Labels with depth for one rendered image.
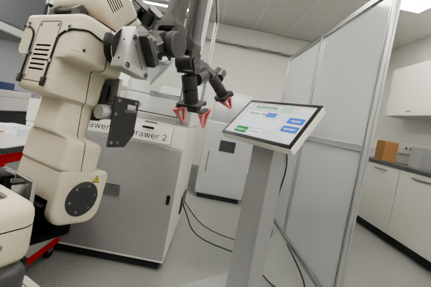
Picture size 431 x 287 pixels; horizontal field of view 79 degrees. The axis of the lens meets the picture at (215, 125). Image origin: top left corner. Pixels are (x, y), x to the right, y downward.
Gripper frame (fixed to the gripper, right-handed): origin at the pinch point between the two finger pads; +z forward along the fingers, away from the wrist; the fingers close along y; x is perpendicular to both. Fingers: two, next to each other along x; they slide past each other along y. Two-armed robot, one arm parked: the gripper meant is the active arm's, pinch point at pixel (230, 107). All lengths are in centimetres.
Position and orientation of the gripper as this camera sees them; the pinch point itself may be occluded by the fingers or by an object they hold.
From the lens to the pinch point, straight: 145.4
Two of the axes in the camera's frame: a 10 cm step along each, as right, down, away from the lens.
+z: 4.9, 7.2, 4.9
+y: -6.0, -1.3, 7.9
